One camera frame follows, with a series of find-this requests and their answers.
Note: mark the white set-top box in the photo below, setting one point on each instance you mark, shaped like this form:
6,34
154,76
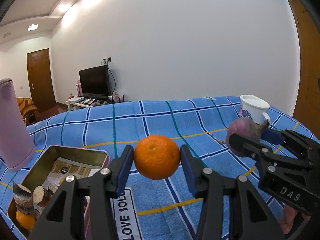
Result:
75,99

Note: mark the black router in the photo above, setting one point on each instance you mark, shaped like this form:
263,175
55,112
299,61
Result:
121,98

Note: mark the light wooden door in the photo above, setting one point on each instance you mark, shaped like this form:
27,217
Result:
310,67

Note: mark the printed paper leaflet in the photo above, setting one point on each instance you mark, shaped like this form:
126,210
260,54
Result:
75,170

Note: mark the pink electric kettle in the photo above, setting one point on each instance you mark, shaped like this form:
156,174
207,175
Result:
12,130

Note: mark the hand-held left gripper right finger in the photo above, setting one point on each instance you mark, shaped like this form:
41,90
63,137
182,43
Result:
188,172

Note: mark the blue plaid blanket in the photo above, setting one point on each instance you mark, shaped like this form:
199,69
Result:
155,120

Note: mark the purple turnip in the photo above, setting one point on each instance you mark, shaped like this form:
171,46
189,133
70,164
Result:
241,131

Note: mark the black television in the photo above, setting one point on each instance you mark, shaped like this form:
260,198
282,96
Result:
94,80

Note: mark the pink metal tin box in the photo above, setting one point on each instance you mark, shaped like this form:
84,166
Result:
80,155

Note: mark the large orange mandarin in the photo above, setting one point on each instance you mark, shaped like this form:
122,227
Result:
157,157

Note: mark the square ceiling light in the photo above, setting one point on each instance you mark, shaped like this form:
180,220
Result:
33,27

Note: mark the pink bottle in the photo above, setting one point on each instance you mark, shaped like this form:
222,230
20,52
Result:
79,88

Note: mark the brown wooden room door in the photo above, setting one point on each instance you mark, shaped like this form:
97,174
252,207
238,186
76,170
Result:
40,80

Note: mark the wall power socket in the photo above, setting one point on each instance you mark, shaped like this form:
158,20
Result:
106,60

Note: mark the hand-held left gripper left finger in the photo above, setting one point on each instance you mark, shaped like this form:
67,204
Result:
122,172

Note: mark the white printed mug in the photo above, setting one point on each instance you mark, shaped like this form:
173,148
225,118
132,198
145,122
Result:
252,110

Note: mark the orange leather sofa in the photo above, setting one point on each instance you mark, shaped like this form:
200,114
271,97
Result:
25,103

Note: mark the white television stand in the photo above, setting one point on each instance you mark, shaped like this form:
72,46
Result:
75,106

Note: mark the small orange mandarin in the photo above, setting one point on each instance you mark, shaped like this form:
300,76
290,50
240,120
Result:
25,221

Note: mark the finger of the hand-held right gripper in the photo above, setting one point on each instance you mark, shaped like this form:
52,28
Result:
247,146
272,135

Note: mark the person's right hand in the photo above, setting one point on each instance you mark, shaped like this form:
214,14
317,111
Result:
287,217

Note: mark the brown cut root piece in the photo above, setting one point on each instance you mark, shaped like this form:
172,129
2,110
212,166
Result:
22,200
40,195

